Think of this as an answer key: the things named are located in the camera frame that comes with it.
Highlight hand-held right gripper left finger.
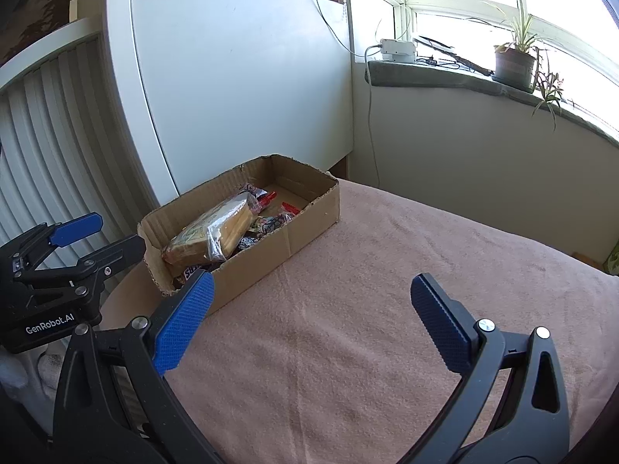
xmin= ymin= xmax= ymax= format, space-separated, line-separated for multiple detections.
xmin=52 ymin=271 xmax=224 ymax=464

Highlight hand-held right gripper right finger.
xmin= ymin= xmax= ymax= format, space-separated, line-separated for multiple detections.
xmin=410 ymin=273 xmax=571 ymax=464

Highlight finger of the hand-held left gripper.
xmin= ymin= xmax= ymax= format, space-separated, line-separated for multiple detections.
xmin=9 ymin=212 xmax=104 ymax=277
xmin=72 ymin=233 xmax=147 ymax=297

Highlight brown chocolate bar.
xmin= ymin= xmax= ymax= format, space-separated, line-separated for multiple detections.
xmin=234 ymin=234 xmax=264 ymax=255
xmin=180 ymin=262 xmax=209 ymax=285

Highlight sliced bread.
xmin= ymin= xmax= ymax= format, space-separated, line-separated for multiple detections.
xmin=162 ymin=192 xmax=259 ymax=272

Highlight brown cardboard box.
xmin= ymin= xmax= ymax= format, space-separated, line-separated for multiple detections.
xmin=138 ymin=155 xmax=340 ymax=312

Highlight red and clear snack packet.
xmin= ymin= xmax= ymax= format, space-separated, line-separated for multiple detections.
xmin=278 ymin=201 xmax=303 ymax=226
xmin=242 ymin=183 xmax=279 ymax=206

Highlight person's left hand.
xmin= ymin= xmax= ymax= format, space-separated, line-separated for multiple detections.
xmin=0 ymin=341 xmax=67 ymax=400

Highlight white slatted panel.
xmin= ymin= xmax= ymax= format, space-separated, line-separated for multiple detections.
xmin=0 ymin=17 xmax=161 ymax=277

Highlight green printed bag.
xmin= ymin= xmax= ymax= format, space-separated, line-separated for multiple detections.
xmin=602 ymin=242 xmax=619 ymax=277

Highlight grey windowsill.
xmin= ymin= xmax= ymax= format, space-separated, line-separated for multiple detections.
xmin=366 ymin=58 xmax=619 ymax=148

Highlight small trailing plant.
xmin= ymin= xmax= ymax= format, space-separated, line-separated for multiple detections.
xmin=532 ymin=51 xmax=568 ymax=132

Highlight black elongated object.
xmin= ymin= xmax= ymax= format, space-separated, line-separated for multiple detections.
xmin=413 ymin=35 xmax=495 ymax=77

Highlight potted spider plant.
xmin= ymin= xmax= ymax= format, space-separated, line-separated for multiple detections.
xmin=484 ymin=0 xmax=552 ymax=92

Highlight white power strip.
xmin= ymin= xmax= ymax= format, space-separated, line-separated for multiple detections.
xmin=378 ymin=39 xmax=417 ymax=64

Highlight white power cable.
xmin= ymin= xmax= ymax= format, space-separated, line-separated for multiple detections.
xmin=364 ymin=43 xmax=384 ymax=190

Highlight thin white hanging cable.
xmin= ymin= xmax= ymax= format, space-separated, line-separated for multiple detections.
xmin=312 ymin=0 xmax=368 ymax=57

